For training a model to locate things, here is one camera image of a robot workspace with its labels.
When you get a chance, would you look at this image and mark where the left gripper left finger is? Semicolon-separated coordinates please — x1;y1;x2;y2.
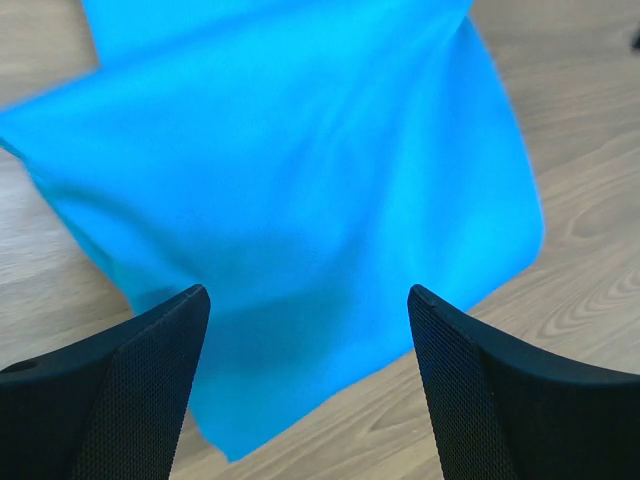
1;285;210;479

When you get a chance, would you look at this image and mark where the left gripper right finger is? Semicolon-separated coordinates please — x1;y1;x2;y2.
407;285;639;479

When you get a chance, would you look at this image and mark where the teal t shirt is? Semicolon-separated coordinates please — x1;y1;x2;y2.
1;1;544;461

